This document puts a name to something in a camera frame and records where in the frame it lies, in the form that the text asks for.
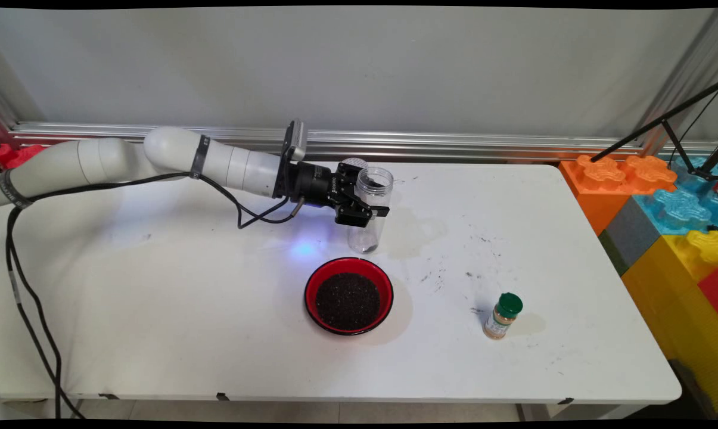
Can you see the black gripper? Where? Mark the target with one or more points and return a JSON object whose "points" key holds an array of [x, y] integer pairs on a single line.
{"points": [[314, 185]]}

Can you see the tall clear plastic jar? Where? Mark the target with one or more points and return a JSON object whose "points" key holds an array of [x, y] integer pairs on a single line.
{"points": [[370, 208]]}

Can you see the jar with white patterned lid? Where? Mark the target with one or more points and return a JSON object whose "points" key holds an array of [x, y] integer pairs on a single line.
{"points": [[354, 161]]}

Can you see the red bowl with black rim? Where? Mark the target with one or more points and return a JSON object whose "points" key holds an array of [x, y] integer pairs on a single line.
{"points": [[314, 292]]}

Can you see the loose black seeds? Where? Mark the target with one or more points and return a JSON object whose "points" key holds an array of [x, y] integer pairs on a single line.
{"points": [[348, 301]]}

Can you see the spice bottle with green cap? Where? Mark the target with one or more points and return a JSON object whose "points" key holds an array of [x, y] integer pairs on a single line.
{"points": [[502, 319]]}

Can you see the giant orange toy brick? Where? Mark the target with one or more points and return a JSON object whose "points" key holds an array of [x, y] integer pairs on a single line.
{"points": [[600, 173]]}

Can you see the black tripod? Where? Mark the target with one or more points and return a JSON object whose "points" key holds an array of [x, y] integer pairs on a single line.
{"points": [[662, 118]]}

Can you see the giant light blue toy brick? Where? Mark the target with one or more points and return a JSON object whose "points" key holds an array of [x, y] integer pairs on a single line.
{"points": [[695, 170], [671, 208]]}

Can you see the giant red toy brick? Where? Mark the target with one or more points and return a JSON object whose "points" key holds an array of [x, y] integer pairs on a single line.
{"points": [[19, 155], [713, 292]]}

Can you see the giant yellow studded toy brick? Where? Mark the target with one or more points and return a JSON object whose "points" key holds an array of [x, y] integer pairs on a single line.
{"points": [[704, 244]]}

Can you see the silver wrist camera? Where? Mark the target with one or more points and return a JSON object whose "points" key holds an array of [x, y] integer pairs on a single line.
{"points": [[296, 140]]}

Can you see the aluminium wall rail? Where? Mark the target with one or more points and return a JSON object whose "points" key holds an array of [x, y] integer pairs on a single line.
{"points": [[454, 143]]}

